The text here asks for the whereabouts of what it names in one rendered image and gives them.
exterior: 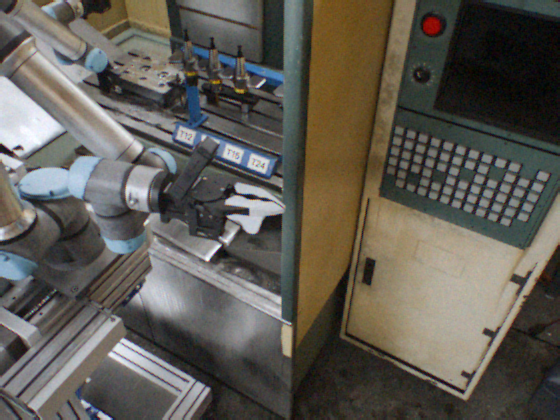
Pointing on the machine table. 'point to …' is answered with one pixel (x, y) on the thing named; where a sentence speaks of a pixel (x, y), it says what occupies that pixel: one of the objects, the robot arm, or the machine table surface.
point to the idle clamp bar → (230, 96)
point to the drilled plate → (149, 77)
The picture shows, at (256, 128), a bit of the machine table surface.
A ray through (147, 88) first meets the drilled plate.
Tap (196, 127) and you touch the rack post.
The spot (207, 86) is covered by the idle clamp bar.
